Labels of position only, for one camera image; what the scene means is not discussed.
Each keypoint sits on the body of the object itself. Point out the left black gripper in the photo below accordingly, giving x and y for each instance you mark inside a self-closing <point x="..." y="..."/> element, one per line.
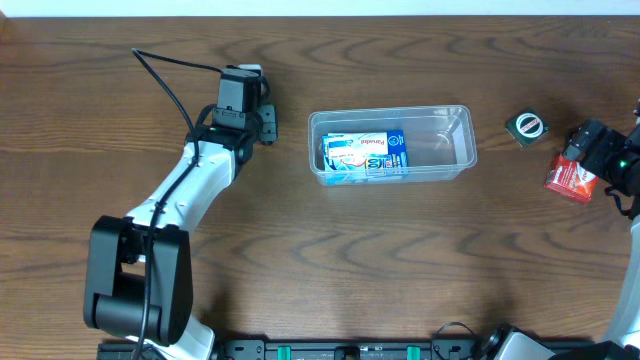
<point x="269" y="122"/>

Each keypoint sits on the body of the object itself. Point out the blue cooling patch box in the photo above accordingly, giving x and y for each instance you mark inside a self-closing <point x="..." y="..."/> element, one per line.
<point x="397" y="157"/>

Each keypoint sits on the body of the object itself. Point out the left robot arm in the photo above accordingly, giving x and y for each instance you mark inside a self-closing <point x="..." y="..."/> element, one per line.
<point x="139" y="282"/>

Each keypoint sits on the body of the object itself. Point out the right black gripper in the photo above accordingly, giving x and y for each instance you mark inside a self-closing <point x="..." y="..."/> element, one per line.
<point x="585" y="143"/>

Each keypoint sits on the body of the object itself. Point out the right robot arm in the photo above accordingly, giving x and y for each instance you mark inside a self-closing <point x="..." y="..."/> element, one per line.
<point x="621" y="339"/>

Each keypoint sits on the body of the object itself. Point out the clear plastic container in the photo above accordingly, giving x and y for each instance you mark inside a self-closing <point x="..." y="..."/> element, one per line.
<point x="440" y="142"/>

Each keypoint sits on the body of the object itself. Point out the green Zam-Buk box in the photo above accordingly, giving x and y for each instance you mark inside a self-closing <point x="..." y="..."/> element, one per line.
<point x="526" y="127"/>

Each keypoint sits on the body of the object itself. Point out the red small box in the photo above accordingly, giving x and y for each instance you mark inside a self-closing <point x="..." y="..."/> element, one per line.
<point x="570" y="179"/>

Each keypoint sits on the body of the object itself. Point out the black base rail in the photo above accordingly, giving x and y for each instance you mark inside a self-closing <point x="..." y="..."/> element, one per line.
<point x="325" y="351"/>

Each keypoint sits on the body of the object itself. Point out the black bottle white cap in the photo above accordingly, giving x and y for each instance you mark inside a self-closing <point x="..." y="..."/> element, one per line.
<point x="269" y="131"/>

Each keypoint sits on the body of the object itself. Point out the white Panadol box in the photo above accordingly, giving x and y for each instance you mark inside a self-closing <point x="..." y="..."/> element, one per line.
<point x="339" y="145"/>

